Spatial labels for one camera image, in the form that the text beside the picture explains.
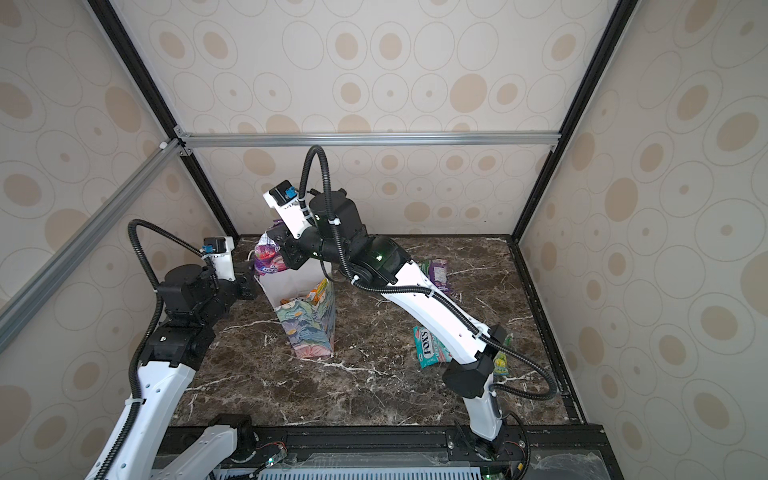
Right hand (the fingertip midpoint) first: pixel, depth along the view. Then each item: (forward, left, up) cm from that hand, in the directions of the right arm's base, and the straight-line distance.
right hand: (270, 232), depth 57 cm
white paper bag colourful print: (+1, 0, -26) cm, 26 cm away
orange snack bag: (+3, -3, -26) cm, 26 cm away
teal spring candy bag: (-5, -34, -44) cm, 56 cm away
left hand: (+3, +7, -11) cm, 13 cm away
